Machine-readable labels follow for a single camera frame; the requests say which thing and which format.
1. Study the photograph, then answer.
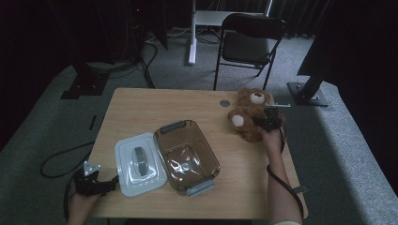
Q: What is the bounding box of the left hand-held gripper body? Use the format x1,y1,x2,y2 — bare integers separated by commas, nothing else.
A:
74,160,103,197

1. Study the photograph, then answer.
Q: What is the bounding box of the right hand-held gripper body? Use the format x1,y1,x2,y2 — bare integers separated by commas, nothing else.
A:
260,103,292,132

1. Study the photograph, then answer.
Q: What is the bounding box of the brown teddy bear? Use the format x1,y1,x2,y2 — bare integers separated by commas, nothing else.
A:
227,87,286,143

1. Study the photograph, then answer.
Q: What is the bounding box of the white storage box lid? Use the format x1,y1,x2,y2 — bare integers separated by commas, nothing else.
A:
114,131,168,199

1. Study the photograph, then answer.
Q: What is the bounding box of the transparent brown storage box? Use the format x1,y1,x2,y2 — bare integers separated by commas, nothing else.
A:
153,119,222,197

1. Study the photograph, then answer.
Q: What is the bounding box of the person's right hand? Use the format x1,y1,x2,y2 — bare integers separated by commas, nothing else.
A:
258,127,285,158

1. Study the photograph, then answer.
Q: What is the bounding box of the person's left hand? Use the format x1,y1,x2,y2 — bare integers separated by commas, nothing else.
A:
68,192,101,220

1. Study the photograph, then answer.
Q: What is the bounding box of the black metal stand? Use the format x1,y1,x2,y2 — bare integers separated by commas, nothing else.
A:
60,60,111,100
286,46,330,108

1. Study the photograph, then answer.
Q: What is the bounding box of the black folding chair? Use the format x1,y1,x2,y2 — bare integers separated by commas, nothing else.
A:
213,12,286,93

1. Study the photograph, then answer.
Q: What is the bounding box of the dark curtain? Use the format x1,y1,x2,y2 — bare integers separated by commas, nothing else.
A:
270,0,333,39

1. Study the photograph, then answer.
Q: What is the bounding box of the black floor cable loop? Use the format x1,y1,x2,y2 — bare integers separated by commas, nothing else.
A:
39,141,96,179

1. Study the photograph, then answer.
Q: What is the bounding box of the right hand-held gripper cable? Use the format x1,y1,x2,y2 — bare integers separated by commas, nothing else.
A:
266,125,305,220

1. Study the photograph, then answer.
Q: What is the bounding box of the white desk frame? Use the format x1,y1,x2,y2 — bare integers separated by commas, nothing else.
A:
187,0,273,66

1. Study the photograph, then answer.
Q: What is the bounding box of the black floor cable bundle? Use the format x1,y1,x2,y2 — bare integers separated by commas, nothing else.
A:
87,40,160,90

